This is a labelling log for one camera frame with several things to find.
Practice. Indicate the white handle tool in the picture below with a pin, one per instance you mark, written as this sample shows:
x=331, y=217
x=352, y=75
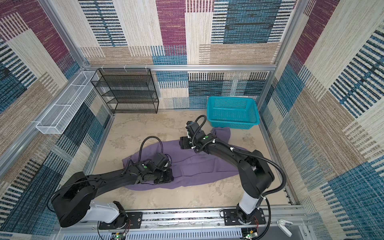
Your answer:
x=282, y=224

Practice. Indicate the purple trousers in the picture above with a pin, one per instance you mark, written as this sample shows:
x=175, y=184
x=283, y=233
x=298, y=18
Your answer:
x=190, y=169

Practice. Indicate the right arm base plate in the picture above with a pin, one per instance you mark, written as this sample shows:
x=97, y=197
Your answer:
x=234, y=217

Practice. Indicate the white wire mesh tray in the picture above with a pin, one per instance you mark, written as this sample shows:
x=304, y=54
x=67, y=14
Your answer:
x=59, y=116

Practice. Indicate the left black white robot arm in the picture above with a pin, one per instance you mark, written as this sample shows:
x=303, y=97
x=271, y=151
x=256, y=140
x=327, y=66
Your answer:
x=75, y=201

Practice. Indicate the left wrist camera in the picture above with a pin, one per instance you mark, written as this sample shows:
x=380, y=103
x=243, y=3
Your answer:
x=161, y=161

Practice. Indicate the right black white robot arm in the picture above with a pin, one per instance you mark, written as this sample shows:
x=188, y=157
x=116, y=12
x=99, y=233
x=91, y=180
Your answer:
x=255, y=174

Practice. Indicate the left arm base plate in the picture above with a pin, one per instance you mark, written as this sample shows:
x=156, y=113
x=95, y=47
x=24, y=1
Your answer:
x=130, y=220

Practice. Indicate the aluminium mounting rail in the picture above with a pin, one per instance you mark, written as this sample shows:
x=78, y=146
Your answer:
x=196, y=224

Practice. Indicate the black wire mesh shelf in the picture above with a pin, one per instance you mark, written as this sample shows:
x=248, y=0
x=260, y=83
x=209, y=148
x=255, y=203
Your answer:
x=127, y=91

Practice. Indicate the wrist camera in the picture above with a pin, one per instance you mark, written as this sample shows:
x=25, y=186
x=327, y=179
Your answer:
x=192, y=128
x=161, y=161

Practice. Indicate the teal plastic basket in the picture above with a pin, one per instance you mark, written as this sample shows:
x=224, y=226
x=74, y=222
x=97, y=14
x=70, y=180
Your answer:
x=232, y=112

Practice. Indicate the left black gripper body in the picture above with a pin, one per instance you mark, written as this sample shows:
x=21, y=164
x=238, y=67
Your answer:
x=166, y=176

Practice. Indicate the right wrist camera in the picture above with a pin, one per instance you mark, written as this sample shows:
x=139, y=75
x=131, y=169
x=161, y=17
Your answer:
x=192, y=128

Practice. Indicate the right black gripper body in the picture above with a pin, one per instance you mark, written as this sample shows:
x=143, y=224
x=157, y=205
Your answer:
x=187, y=142

